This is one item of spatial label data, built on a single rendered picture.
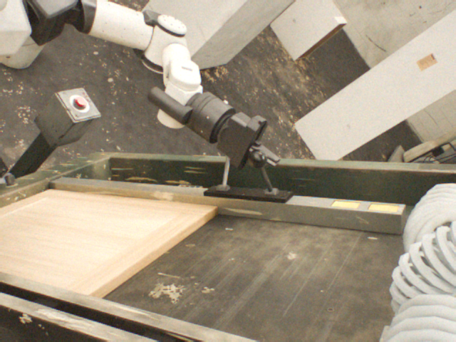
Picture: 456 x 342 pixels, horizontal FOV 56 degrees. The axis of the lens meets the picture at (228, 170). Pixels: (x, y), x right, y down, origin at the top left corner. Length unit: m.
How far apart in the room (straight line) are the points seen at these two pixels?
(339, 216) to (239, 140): 0.24
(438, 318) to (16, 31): 0.92
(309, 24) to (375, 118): 1.84
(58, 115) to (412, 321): 1.38
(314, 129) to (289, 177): 3.60
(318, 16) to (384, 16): 3.23
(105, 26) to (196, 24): 2.35
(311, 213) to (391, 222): 0.15
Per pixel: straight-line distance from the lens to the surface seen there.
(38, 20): 1.08
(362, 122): 4.57
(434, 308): 0.25
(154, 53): 1.15
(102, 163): 1.47
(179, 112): 0.88
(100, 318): 0.57
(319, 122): 4.69
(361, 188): 1.08
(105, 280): 0.74
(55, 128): 1.55
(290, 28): 5.95
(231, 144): 0.88
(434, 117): 8.97
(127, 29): 1.13
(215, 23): 3.36
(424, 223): 0.38
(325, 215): 0.86
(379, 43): 8.93
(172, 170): 1.32
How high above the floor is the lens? 1.97
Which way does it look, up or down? 35 degrees down
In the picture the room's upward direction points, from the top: 55 degrees clockwise
